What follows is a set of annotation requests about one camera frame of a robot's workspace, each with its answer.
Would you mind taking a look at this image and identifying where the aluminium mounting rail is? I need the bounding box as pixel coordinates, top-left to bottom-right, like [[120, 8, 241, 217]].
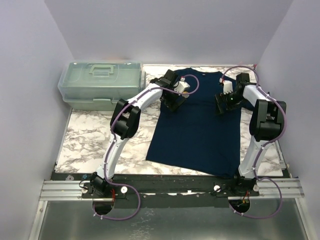
[[40, 178, 305, 202]]

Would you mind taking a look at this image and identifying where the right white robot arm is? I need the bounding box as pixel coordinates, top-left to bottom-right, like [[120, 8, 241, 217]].
[[214, 73, 287, 196]]

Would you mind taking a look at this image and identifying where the translucent green storage box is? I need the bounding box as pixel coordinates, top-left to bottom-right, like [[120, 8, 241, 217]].
[[58, 60, 146, 111]]

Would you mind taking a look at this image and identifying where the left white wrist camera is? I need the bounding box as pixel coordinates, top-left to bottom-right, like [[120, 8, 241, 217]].
[[174, 77, 190, 93]]

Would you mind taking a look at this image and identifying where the round colourful brooch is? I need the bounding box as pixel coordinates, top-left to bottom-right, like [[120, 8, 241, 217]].
[[181, 93, 190, 98]]

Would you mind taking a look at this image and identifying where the navy blue t-shirt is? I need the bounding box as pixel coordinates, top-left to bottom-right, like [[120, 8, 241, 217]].
[[146, 68, 253, 178]]

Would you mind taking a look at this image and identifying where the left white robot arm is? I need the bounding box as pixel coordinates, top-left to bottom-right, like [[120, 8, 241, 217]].
[[89, 70, 190, 198]]

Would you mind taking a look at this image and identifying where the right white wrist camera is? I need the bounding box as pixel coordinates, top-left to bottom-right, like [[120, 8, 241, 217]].
[[219, 78, 233, 95]]

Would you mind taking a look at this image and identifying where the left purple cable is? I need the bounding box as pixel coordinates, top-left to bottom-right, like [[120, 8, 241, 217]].
[[93, 74, 200, 221]]

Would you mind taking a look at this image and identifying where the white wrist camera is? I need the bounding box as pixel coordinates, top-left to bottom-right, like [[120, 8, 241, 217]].
[[174, 77, 190, 93], [219, 78, 233, 95]]

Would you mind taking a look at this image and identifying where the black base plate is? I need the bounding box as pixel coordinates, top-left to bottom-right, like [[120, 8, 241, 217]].
[[50, 173, 259, 209]]

